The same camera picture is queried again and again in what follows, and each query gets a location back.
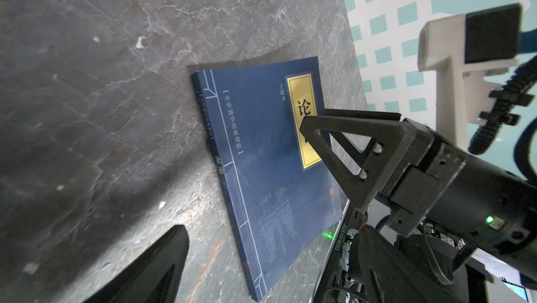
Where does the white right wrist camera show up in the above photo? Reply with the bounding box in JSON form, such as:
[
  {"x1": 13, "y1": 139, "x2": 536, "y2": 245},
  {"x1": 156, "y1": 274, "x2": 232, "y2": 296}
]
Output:
[{"x1": 418, "y1": 3, "x2": 522, "y2": 149}]

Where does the blue book small yellow label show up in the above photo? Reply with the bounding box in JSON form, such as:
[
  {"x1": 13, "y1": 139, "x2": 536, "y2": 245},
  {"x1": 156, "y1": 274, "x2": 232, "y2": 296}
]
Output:
[{"x1": 192, "y1": 57, "x2": 342, "y2": 301}]

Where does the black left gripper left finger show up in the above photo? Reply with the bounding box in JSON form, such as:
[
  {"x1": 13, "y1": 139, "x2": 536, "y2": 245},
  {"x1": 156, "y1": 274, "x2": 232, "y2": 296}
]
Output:
[{"x1": 86, "y1": 225, "x2": 190, "y2": 302}]

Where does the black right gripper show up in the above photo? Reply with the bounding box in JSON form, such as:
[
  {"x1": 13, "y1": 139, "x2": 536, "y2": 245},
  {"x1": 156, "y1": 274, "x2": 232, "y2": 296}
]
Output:
[{"x1": 299, "y1": 109, "x2": 536, "y2": 278}]

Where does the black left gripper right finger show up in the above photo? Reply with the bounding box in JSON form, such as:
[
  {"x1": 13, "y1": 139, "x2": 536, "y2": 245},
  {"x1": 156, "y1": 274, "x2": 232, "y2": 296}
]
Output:
[{"x1": 348, "y1": 225, "x2": 460, "y2": 302}]

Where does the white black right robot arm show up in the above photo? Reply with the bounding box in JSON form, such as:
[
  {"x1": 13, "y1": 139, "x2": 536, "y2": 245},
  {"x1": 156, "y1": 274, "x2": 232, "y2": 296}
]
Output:
[{"x1": 300, "y1": 59, "x2": 536, "y2": 302}]

